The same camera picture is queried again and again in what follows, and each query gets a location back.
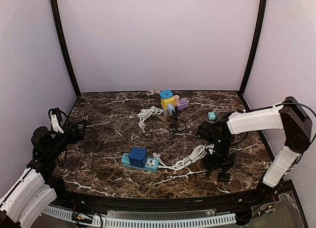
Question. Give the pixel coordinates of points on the black front aluminium rail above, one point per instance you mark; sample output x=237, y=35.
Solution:
x=235, y=202

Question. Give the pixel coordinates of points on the dark blue cube socket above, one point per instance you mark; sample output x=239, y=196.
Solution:
x=138, y=157

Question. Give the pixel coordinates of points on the black plug adapter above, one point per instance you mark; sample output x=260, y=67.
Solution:
x=224, y=177

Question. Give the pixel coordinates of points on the blue adapter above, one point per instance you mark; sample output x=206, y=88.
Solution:
x=165, y=94

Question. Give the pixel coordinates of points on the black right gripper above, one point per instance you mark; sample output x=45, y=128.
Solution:
x=220, y=161

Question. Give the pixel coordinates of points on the left black frame post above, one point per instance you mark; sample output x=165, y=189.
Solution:
x=63, y=46

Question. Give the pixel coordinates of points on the white slotted cable duct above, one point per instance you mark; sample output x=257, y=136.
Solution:
x=111, y=221

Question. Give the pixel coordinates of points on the pink charger plug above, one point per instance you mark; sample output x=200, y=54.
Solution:
x=176, y=100

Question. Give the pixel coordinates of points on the purple power strip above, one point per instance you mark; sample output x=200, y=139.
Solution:
x=183, y=103

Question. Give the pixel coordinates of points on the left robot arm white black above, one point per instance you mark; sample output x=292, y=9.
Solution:
x=37, y=187

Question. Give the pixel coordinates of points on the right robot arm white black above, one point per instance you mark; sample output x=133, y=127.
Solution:
x=290, y=116

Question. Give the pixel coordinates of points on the yellow cube socket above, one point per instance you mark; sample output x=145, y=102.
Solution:
x=165, y=102

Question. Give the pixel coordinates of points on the right black frame post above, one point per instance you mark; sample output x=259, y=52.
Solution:
x=254, y=46

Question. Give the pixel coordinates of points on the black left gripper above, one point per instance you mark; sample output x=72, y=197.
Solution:
x=74, y=131

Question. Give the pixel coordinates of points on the light blue charger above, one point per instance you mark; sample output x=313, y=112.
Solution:
x=171, y=109

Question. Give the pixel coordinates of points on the black frame post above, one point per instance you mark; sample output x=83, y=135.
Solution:
x=63, y=46
x=254, y=46

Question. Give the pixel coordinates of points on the teal small charger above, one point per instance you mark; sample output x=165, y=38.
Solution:
x=212, y=115

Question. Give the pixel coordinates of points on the teal power strip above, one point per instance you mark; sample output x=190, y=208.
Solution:
x=151, y=164

